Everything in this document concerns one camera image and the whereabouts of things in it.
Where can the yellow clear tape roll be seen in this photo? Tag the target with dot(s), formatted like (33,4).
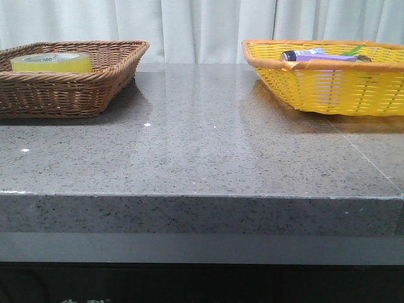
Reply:
(72,62)

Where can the white curtain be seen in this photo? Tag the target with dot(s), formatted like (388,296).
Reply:
(199,32)

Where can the yellow woven basket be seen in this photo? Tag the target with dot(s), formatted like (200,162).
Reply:
(373,88)

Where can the green toy leaves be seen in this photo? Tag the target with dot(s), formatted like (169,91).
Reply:
(353,51)

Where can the brown wicker basket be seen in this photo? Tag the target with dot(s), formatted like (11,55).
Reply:
(69,95)

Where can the small dark-capped bottle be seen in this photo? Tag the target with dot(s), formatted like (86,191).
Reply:
(291,55)

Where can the purple foam block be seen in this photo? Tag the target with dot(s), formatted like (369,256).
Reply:
(332,57)

